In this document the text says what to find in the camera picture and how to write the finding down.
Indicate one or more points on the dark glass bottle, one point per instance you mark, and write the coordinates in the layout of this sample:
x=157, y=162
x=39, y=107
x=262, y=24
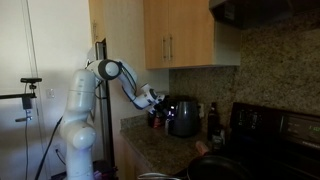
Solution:
x=213, y=122

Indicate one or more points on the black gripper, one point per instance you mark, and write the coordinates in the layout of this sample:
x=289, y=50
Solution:
x=164, y=107

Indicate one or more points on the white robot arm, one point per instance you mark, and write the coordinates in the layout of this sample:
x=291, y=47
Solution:
x=78, y=134

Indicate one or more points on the range hood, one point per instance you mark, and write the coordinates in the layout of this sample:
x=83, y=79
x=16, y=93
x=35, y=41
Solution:
x=244, y=14

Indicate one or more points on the black stove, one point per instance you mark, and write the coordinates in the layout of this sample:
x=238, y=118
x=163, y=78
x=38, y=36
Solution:
x=273, y=144

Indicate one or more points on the wooden cabinet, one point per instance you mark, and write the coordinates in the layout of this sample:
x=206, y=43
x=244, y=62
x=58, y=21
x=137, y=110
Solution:
x=133, y=162
x=184, y=34

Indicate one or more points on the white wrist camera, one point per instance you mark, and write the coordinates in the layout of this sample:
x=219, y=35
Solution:
x=152, y=109

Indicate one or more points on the wooden upper cabinet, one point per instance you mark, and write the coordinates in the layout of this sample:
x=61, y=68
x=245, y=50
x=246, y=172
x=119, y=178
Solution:
x=184, y=34

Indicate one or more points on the pink soda can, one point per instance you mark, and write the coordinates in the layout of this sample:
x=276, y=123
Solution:
x=201, y=148

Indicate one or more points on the black camera on stand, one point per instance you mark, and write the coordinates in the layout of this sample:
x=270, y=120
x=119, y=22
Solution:
x=25, y=97

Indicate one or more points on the stainless steel refrigerator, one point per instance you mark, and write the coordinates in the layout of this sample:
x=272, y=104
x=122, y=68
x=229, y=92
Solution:
x=106, y=123

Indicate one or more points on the wooden lower cabinet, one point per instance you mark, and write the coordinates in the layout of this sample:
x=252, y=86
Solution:
x=133, y=162

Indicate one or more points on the black frying pan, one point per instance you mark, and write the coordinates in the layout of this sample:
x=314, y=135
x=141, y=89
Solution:
x=210, y=167

